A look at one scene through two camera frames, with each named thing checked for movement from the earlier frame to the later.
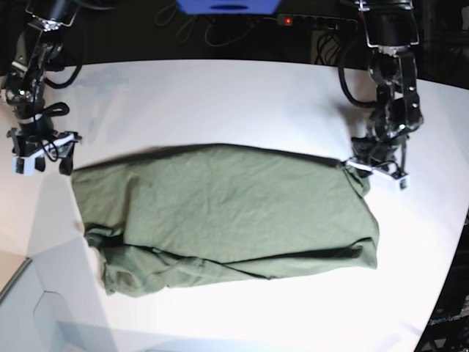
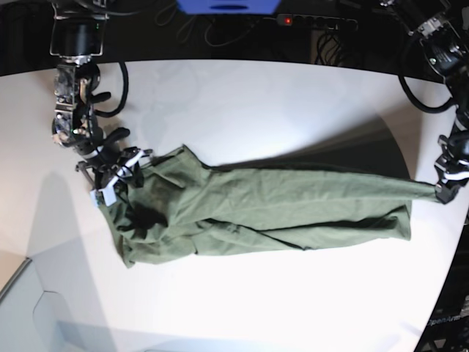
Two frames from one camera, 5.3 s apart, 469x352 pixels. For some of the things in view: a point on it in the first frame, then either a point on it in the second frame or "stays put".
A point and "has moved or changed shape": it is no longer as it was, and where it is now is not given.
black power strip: x=322 y=21 stays put
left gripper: x=34 y=138 to x=116 y=170
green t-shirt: x=204 y=211 has moved or changed shape
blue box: x=229 y=6 stays put
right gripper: x=385 y=155 to x=453 y=160
